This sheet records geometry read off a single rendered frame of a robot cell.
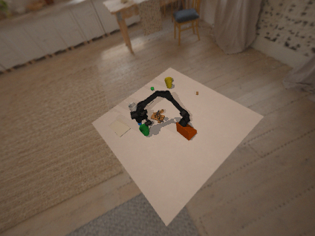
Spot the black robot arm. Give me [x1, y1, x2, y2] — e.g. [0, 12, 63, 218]
[130, 91, 190, 127]

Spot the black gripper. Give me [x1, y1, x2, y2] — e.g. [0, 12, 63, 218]
[141, 115, 152, 126]

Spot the olive yellow cup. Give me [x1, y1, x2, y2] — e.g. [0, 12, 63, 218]
[164, 77, 172, 88]

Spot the white cup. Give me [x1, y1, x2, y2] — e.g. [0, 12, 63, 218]
[128, 102, 137, 111]

